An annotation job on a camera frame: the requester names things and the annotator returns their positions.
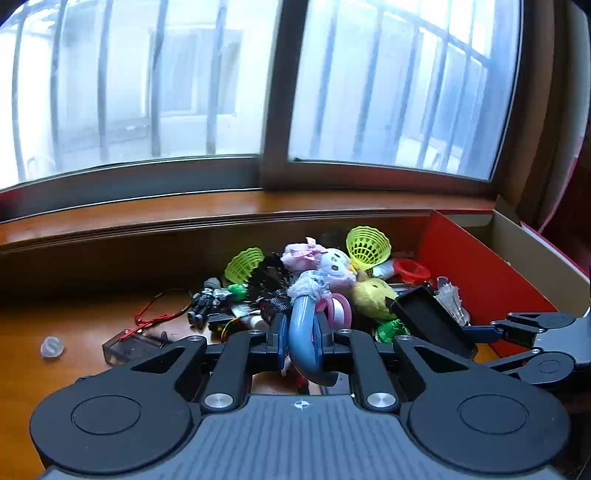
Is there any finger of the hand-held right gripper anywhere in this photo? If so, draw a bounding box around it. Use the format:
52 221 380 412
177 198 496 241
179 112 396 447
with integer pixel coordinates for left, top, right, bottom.
486 348 579 387
463 311 579 346

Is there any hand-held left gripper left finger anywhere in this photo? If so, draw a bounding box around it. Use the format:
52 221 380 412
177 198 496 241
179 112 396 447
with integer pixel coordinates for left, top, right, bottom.
108 314 291 412

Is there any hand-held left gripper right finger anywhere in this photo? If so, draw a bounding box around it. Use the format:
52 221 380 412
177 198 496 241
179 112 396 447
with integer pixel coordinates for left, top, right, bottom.
311 314 492 412

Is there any blue headband with lace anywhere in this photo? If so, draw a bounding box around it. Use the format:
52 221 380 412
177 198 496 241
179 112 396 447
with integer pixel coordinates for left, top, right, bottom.
287 270 341 387

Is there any red cardboard box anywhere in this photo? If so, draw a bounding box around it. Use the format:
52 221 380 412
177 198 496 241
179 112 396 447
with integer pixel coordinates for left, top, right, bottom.
413 196 591 346

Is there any green spinning top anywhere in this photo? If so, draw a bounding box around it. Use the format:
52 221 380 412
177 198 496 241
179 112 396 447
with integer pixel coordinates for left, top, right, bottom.
375 318 411 345

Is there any wooden desktop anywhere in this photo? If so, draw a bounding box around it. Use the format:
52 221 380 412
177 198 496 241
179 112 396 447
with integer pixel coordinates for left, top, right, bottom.
0 258 509 444

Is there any pink headband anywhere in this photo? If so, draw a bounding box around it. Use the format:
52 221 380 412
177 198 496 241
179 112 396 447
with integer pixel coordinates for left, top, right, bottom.
318 292 353 331

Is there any white feather shuttlecock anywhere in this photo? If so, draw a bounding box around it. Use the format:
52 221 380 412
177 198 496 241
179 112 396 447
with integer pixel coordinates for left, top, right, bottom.
434 277 471 326

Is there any black lace cloth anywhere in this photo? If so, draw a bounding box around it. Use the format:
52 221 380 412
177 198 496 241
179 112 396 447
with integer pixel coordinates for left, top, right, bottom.
247 254 297 319

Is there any yellow chick plush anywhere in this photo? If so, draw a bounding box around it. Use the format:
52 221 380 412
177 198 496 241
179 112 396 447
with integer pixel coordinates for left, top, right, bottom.
351 272 399 320

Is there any white owl plush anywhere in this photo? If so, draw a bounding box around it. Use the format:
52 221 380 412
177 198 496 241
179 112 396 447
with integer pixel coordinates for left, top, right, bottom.
318 248 358 283

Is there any green plastic basket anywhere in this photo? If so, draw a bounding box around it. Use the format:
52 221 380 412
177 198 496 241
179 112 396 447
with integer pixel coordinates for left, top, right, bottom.
225 248 265 283

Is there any black robot toy figure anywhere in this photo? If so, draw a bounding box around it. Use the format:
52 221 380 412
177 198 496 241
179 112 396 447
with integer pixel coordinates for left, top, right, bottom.
187 278 232 326

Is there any pink plush with bow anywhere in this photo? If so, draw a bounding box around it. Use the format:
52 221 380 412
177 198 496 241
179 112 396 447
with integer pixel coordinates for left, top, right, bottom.
281 237 329 271

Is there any yellow plastic basket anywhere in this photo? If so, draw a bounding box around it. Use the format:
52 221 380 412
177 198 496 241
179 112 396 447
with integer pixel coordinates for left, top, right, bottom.
346 226 392 271

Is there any clear plastic battery box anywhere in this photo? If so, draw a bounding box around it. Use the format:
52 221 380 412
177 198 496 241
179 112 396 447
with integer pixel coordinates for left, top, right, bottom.
102 329 174 368

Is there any wooden window sill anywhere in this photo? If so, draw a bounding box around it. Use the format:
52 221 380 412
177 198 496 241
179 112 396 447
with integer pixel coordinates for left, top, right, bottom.
0 187 498 256

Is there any red curtain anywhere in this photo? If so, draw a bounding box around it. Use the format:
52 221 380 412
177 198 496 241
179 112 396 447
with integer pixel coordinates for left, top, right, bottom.
522 0 591 259

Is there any window with metal bars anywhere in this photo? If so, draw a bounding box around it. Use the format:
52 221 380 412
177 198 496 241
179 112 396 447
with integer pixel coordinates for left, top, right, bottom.
0 0 528 195

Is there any red wire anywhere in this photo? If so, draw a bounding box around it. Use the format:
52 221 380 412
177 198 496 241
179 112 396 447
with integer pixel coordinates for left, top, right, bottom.
134 288 195 340

